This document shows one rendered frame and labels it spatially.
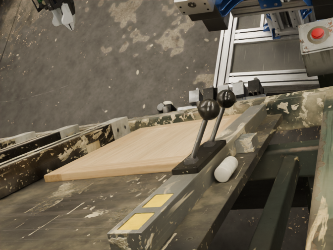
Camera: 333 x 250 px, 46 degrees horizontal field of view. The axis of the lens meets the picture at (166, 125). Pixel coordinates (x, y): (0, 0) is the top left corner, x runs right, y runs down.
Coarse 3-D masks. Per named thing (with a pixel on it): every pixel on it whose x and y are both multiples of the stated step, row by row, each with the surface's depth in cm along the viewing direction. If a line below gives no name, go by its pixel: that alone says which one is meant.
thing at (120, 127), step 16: (96, 128) 134; (112, 128) 143; (128, 128) 153; (48, 144) 119; (64, 144) 118; (80, 144) 125; (16, 160) 101; (32, 160) 105; (48, 160) 111; (64, 160) 117; (0, 176) 95; (16, 176) 99; (32, 176) 104; (0, 192) 94
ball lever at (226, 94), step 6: (222, 90) 78; (228, 90) 78; (222, 96) 77; (228, 96) 77; (234, 96) 78; (222, 102) 77; (228, 102) 77; (234, 102) 78; (222, 108) 79; (222, 114) 79; (216, 120) 80; (216, 126) 80; (216, 132) 81; (210, 138) 81; (204, 144) 81; (210, 144) 81
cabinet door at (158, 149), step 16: (144, 128) 149; (160, 128) 143; (176, 128) 135; (192, 128) 128; (208, 128) 122; (224, 128) 115; (112, 144) 128; (128, 144) 123; (144, 144) 118; (160, 144) 113; (176, 144) 108; (192, 144) 103; (80, 160) 112; (96, 160) 109; (112, 160) 104; (128, 160) 100; (144, 160) 95; (160, 160) 92; (176, 160) 88; (48, 176) 101; (64, 176) 99; (80, 176) 97; (96, 176) 96; (112, 176) 94
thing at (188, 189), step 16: (256, 112) 119; (240, 128) 98; (256, 128) 114; (176, 176) 68; (192, 176) 66; (208, 176) 71; (160, 192) 61; (176, 192) 59; (192, 192) 63; (144, 208) 55; (160, 208) 54; (176, 208) 57; (144, 224) 49; (160, 224) 52; (176, 224) 56; (112, 240) 49; (128, 240) 48; (144, 240) 47; (160, 240) 51
